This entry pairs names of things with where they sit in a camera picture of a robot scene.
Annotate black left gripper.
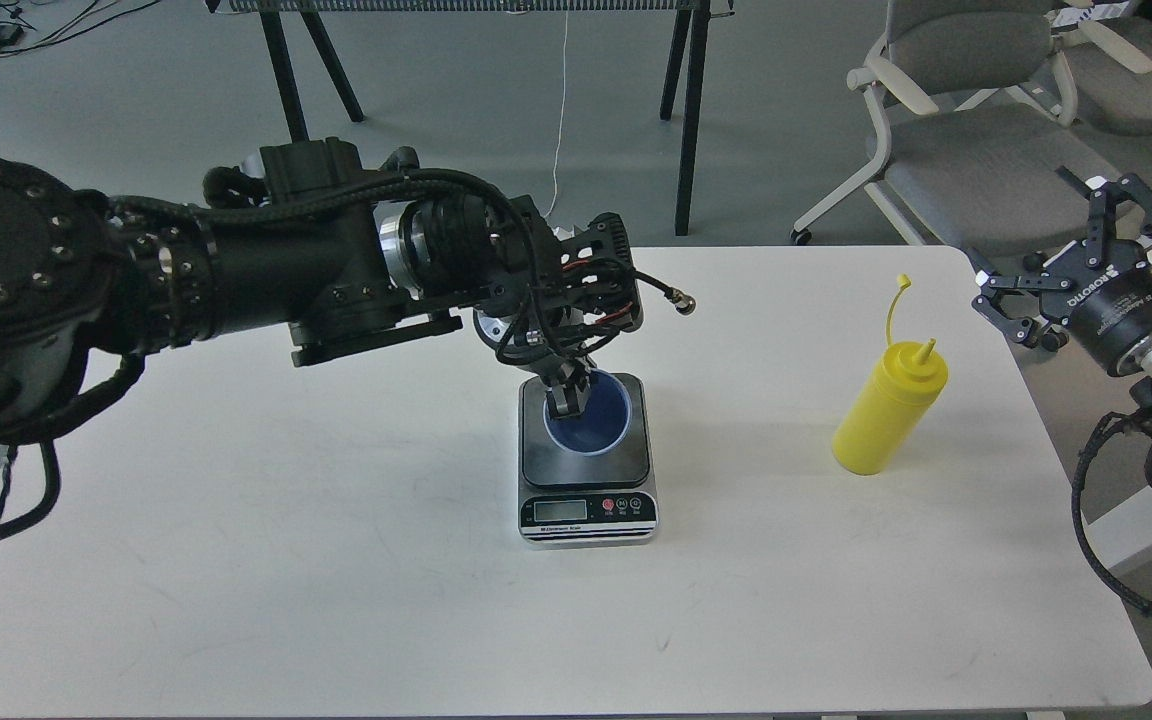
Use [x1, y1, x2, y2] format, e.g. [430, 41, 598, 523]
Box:
[473, 195, 698, 420]

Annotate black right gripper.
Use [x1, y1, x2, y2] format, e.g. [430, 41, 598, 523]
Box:
[964, 167, 1152, 378]

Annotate blue plastic cup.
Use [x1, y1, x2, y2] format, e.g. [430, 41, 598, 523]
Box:
[541, 370, 632, 457]

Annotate yellow squeeze bottle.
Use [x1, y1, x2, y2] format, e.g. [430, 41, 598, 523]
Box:
[831, 273, 950, 477]

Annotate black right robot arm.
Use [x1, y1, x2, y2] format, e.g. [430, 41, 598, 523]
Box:
[967, 167, 1152, 617]

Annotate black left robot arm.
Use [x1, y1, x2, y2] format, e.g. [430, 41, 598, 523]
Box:
[0, 138, 696, 541]

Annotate digital kitchen scale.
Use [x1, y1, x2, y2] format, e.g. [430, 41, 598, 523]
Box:
[517, 373, 659, 547]

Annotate grey office chair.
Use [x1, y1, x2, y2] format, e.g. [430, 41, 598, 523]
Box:
[790, 1, 1117, 262]
[1051, 1, 1152, 137]

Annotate black legged background table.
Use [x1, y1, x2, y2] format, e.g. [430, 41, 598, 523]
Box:
[206, 1, 717, 238]

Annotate white hanging cable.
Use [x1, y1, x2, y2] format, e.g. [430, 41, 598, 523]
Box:
[536, 8, 577, 247]

